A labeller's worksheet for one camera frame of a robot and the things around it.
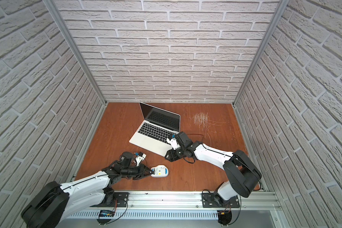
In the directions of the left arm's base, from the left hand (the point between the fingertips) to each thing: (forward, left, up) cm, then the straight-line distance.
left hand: (152, 169), depth 80 cm
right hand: (+6, -8, +1) cm, 10 cm away
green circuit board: (-20, +23, -7) cm, 31 cm away
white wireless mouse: (0, -4, -2) cm, 5 cm away
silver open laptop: (+34, -1, -3) cm, 34 cm away
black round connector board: (-22, -38, -5) cm, 45 cm away
